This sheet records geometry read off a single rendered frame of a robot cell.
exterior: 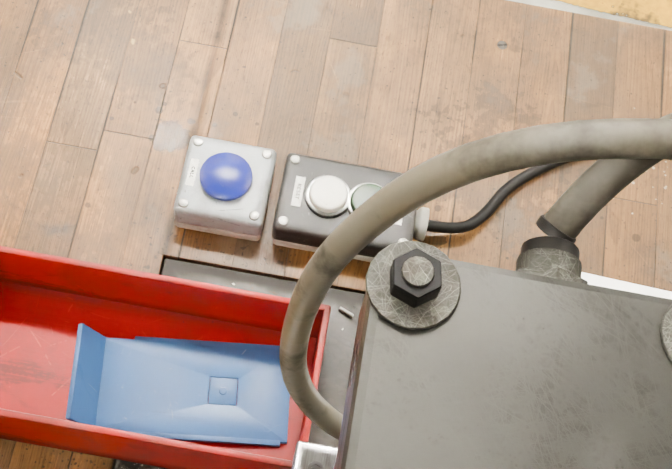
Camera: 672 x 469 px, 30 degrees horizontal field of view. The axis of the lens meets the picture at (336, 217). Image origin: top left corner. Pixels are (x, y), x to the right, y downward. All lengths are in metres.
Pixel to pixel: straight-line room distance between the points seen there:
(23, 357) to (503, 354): 0.67
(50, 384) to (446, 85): 0.40
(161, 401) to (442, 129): 0.32
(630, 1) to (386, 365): 2.06
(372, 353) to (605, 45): 0.85
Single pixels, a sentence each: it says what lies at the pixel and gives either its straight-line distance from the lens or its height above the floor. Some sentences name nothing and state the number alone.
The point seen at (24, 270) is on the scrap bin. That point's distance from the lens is 0.93.
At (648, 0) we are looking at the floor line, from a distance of 2.34.
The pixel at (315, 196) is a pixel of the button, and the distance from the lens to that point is 0.95.
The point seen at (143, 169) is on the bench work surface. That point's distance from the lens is 1.00.
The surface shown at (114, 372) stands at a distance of 0.92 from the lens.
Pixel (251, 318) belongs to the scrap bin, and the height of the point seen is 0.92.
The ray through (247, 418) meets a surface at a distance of 0.91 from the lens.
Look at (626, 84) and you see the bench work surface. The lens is 1.10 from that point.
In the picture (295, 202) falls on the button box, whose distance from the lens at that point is 0.95.
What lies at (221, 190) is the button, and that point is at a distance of 0.95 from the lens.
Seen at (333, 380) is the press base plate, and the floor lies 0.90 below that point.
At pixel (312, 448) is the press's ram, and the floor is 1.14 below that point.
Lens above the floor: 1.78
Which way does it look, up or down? 63 degrees down
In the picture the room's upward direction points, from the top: 12 degrees clockwise
